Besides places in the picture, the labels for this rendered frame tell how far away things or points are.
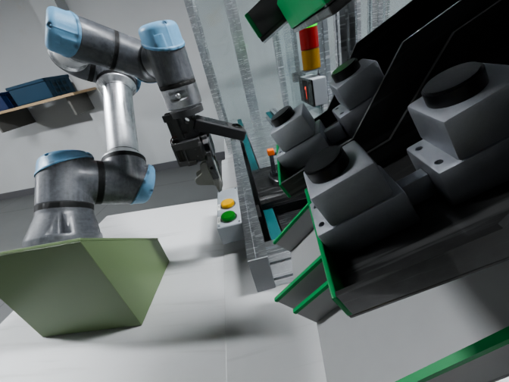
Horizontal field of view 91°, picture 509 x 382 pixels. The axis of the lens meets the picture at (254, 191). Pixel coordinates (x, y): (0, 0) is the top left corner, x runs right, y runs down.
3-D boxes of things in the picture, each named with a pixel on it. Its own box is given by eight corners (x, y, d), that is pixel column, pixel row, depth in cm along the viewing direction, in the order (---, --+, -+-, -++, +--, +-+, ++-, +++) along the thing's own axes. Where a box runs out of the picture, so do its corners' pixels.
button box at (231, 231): (223, 245, 70) (216, 227, 67) (222, 206, 88) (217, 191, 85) (247, 239, 70) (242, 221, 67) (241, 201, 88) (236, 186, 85)
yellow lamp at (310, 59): (306, 71, 69) (304, 51, 66) (301, 70, 73) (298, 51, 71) (323, 66, 69) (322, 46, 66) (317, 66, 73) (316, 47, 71)
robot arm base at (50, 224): (4, 255, 54) (6, 209, 56) (73, 249, 68) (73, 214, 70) (54, 244, 50) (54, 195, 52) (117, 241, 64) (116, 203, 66)
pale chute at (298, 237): (298, 312, 38) (274, 301, 37) (291, 251, 50) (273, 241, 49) (465, 174, 26) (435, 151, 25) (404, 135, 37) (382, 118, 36)
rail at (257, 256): (257, 292, 59) (246, 258, 53) (235, 158, 137) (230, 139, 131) (280, 286, 59) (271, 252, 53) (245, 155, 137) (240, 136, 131)
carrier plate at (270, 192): (261, 210, 71) (260, 204, 70) (252, 175, 92) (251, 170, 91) (343, 189, 71) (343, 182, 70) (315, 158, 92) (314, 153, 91)
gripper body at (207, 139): (185, 158, 63) (166, 110, 57) (218, 150, 63) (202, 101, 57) (180, 170, 56) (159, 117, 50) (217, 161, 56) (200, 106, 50)
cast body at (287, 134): (288, 175, 33) (256, 133, 31) (291, 159, 37) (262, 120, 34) (349, 142, 29) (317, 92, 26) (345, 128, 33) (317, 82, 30)
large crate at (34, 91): (77, 91, 336) (68, 73, 326) (54, 97, 301) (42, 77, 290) (43, 100, 346) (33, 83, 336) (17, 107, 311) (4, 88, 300)
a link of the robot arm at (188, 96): (197, 80, 55) (194, 83, 48) (204, 101, 57) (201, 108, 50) (163, 89, 55) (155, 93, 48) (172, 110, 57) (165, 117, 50)
